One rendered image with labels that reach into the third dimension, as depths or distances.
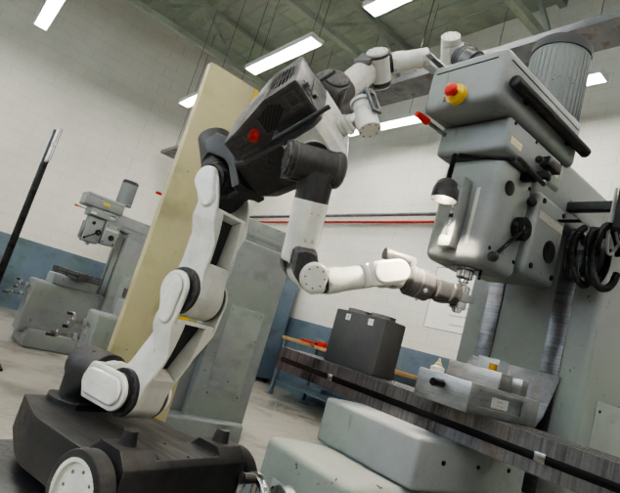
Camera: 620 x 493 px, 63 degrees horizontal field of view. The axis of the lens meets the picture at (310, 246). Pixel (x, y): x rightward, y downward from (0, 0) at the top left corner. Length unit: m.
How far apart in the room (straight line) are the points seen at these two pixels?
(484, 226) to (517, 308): 0.49
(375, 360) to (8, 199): 8.79
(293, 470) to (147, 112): 9.81
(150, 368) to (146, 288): 1.26
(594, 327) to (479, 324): 0.38
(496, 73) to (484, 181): 0.29
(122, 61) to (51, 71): 1.31
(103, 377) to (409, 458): 0.91
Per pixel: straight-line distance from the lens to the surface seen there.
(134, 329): 2.81
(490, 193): 1.50
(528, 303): 1.86
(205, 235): 1.53
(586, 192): 1.95
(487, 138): 1.54
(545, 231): 1.68
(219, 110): 3.01
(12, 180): 9.99
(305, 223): 1.25
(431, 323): 6.93
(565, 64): 1.97
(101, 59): 10.69
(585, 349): 1.76
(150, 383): 1.58
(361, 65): 1.82
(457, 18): 8.71
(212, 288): 1.52
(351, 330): 1.75
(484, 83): 1.52
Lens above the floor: 0.99
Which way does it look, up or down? 10 degrees up
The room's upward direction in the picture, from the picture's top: 16 degrees clockwise
